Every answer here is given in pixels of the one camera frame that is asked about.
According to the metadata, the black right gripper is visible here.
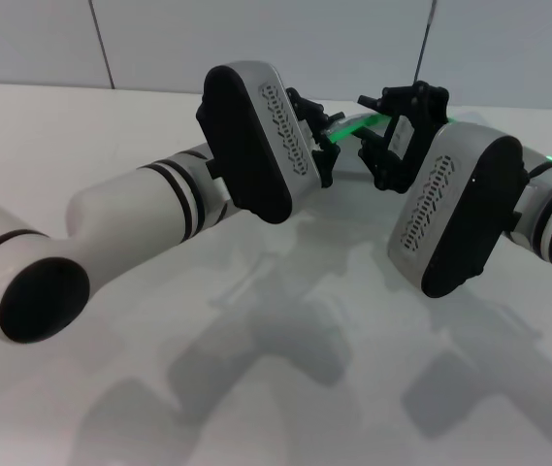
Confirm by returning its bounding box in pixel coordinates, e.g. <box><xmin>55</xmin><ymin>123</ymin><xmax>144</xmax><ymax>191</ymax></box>
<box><xmin>357</xmin><ymin>81</ymin><xmax>450</xmax><ymax>191</ymax></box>

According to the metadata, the transparent green-zip document bag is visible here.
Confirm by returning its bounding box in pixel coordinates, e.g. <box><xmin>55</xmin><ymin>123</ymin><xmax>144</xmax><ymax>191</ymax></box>
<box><xmin>321</xmin><ymin>110</ymin><xmax>456</xmax><ymax>147</ymax></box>

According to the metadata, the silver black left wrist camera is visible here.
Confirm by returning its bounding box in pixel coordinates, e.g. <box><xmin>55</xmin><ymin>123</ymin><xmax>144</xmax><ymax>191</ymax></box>
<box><xmin>195</xmin><ymin>60</ymin><xmax>323</xmax><ymax>225</ymax></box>

